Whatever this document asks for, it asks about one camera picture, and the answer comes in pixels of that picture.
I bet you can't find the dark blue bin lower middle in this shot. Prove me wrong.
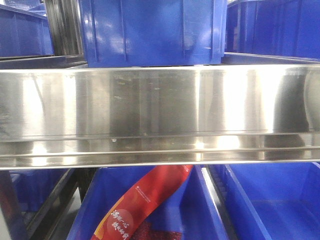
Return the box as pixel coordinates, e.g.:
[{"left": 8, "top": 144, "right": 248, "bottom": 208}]
[{"left": 67, "top": 165, "right": 229, "bottom": 240}]

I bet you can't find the dark blue bin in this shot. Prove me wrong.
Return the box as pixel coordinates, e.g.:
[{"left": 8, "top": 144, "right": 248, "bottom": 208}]
[
  {"left": 79, "top": 0, "right": 227, "bottom": 68},
  {"left": 0, "top": 4, "right": 54, "bottom": 58},
  {"left": 67, "top": 165, "right": 229, "bottom": 240},
  {"left": 9, "top": 168, "right": 67, "bottom": 212},
  {"left": 225, "top": 0, "right": 320, "bottom": 59},
  {"left": 209, "top": 162, "right": 320, "bottom": 240}
]

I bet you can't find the dark blue bin upper middle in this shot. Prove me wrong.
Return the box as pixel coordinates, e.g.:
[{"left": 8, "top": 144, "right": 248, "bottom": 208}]
[{"left": 79, "top": 0, "right": 227, "bottom": 68}]

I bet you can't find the dark blue bin lower left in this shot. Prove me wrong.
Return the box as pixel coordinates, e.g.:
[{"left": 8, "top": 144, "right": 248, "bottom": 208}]
[{"left": 9, "top": 168, "right": 67, "bottom": 212}]

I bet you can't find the dark blue bin lower right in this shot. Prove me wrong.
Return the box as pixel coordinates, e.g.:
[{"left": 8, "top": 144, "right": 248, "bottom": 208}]
[{"left": 209, "top": 162, "right": 320, "bottom": 240}]

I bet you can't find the dark blue bin upper right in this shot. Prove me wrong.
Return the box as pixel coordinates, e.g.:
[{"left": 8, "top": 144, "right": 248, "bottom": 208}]
[{"left": 225, "top": 0, "right": 320, "bottom": 59}]

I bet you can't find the dark blue bin upper left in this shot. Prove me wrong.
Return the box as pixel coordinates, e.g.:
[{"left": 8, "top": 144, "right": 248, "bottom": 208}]
[{"left": 0, "top": 4, "right": 54, "bottom": 58}]

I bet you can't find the red printed snack bag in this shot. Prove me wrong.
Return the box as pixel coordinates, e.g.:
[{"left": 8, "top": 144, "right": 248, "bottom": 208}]
[{"left": 91, "top": 164, "right": 193, "bottom": 240}]

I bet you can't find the stainless steel shelf rail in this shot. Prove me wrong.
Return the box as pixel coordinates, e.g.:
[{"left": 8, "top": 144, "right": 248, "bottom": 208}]
[{"left": 0, "top": 53, "right": 320, "bottom": 170}]

